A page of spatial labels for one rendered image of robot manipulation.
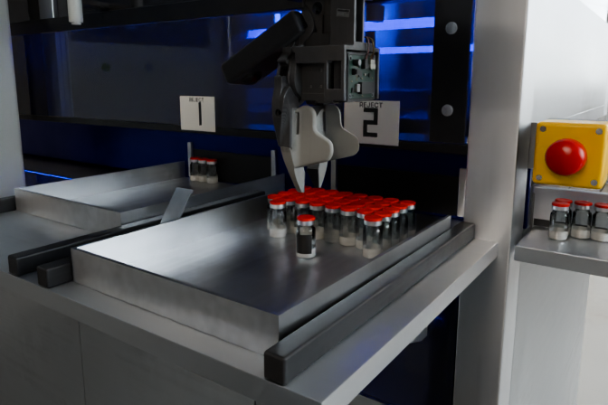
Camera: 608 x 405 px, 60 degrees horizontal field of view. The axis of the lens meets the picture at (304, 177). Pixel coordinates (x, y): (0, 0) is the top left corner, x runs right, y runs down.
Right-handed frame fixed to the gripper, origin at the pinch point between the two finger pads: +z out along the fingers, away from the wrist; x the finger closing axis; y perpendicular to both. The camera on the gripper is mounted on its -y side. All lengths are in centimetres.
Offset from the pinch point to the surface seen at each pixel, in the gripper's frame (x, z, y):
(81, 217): -8.2, 7.5, -30.8
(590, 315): 217, 97, 9
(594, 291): 250, 98, 7
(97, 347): 17, 51, -72
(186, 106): 17.6, -6.0, -38.1
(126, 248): -13.5, 7.2, -13.9
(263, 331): -19.5, 7.2, 10.3
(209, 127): 17.6, -2.6, -32.6
